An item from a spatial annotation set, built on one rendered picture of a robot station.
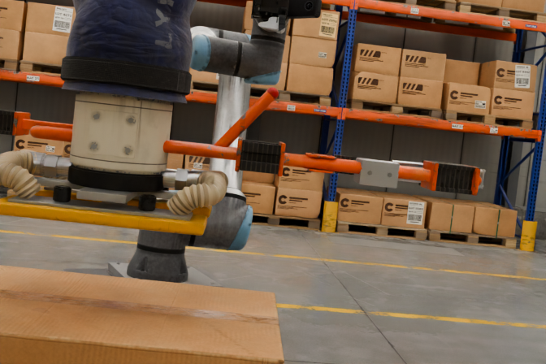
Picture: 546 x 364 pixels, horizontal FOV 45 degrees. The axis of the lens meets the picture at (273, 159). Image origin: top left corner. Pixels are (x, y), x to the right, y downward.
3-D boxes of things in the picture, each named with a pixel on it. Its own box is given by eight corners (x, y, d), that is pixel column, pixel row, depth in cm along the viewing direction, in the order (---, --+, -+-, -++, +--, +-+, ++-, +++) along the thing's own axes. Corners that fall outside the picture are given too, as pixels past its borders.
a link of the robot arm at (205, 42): (183, 22, 226) (195, 28, 161) (218, 28, 229) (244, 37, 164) (178, 55, 229) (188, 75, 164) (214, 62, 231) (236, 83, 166)
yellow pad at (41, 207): (-14, 214, 103) (-11, 182, 103) (9, 205, 113) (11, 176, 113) (203, 236, 105) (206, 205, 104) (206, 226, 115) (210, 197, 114)
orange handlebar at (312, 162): (-38, 134, 113) (-37, 114, 113) (20, 132, 143) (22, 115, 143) (485, 192, 118) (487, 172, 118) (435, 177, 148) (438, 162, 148)
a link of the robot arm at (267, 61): (232, 81, 174) (240, 35, 174) (275, 88, 177) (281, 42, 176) (237, 80, 165) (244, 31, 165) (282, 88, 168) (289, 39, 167)
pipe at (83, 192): (-7, 189, 105) (-3, 154, 104) (41, 176, 130) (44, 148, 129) (205, 212, 106) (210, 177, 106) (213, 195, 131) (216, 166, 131)
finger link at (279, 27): (256, 40, 141) (258, 20, 149) (283, 43, 142) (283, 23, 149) (257, 27, 139) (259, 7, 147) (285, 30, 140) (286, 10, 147)
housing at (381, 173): (358, 184, 117) (361, 159, 116) (353, 180, 123) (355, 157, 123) (397, 188, 117) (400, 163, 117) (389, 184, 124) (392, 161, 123)
